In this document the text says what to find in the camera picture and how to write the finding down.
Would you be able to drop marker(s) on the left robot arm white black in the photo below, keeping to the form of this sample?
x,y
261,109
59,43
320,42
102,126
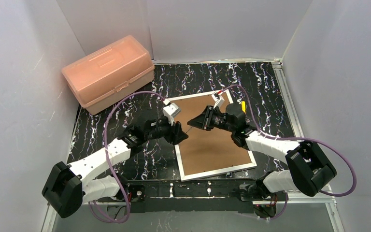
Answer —
x,y
70,185

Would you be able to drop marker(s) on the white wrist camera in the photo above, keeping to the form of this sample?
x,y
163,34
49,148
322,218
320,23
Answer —
x,y
170,110
218,99

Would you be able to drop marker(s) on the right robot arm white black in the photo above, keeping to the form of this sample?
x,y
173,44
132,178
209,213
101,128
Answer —
x,y
309,169

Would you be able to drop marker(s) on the aluminium right side rail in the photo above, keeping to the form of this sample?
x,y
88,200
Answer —
x,y
289,105

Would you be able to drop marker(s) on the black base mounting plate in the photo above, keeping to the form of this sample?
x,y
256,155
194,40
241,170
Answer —
x,y
200,196

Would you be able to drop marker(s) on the translucent orange plastic box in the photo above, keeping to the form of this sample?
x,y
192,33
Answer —
x,y
108,75

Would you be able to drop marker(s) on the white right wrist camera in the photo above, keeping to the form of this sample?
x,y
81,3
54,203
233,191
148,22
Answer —
x,y
218,99

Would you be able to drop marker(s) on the white picture frame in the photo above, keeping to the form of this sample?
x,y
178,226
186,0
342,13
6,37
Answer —
x,y
206,153

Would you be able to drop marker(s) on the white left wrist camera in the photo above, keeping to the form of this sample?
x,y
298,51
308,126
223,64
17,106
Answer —
x,y
170,110

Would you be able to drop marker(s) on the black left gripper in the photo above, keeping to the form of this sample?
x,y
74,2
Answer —
x,y
174,132

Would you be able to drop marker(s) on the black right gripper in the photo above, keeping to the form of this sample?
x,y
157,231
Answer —
x,y
209,117

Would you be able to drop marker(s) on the yellow handled screwdriver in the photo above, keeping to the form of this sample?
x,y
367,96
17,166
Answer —
x,y
243,106

